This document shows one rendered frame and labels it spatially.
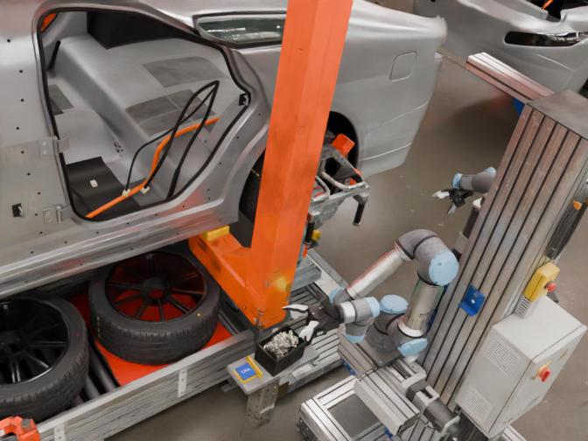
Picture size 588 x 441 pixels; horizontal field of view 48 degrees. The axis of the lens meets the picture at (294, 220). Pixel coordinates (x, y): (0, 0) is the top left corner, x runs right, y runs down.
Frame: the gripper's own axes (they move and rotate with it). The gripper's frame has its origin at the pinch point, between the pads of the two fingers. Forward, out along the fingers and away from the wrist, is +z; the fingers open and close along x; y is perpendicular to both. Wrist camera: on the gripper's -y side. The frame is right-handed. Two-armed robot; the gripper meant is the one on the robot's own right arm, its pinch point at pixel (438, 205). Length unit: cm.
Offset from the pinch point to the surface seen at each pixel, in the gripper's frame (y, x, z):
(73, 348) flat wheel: 106, -105, 138
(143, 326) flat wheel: 87, -85, 120
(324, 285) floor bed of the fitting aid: -7, 10, 91
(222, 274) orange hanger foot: 55, -68, 90
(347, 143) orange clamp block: 2, -63, 14
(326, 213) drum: 23, -47, 41
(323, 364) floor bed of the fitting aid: 55, 13, 93
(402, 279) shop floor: -33, 56, 62
